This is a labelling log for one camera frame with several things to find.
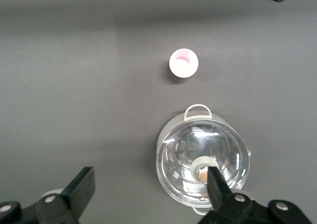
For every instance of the glass lid with grey knob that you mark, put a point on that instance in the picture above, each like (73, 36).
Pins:
(223, 144)

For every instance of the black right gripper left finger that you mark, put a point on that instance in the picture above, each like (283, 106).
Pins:
(76, 196)

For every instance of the pink plastic cup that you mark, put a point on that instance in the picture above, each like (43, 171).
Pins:
(183, 66)

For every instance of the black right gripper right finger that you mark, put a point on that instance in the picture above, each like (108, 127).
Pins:
(218, 196)

